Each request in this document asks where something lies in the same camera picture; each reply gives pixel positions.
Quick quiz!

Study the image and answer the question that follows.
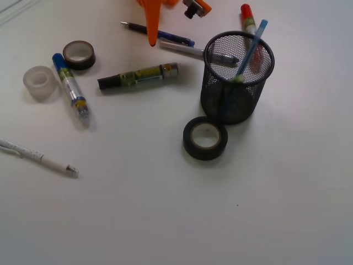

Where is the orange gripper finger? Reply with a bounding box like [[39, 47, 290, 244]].
[[137, 0, 164, 47]]

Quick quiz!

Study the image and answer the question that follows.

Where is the black cap marker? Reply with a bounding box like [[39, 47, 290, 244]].
[[98, 62, 180, 90]]

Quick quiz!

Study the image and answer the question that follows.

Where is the red cap marker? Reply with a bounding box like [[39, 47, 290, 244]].
[[240, 4, 263, 74]]

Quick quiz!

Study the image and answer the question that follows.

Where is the blue cap marker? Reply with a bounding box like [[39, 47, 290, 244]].
[[52, 53, 90, 126]]

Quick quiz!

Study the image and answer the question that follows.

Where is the dark blue pen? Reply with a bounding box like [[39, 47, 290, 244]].
[[121, 22, 195, 47]]

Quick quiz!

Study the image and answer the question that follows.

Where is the grey white pen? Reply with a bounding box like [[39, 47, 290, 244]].
[[159, 41, 239, 65]]

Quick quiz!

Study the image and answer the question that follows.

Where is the black mesh pen holder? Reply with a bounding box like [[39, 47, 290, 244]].
[[200, 31, 275, 125]]

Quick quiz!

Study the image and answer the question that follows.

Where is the light blue pen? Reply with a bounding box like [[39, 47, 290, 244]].
[[217, 19, 268, 119]]

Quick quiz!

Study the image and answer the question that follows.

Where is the dark brown tape roll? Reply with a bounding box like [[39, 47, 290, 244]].
[[63, 40, 96, 71]]

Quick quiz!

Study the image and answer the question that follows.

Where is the clear tape roll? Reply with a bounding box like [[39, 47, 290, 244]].
[[23, 66, 57, 102]]

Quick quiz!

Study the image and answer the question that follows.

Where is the black tape roll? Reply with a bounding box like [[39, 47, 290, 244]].
[[183, 116, 228, 161]]

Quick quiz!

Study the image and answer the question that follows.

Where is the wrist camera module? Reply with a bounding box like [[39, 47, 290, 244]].
[[183, 0, 212, 19]]

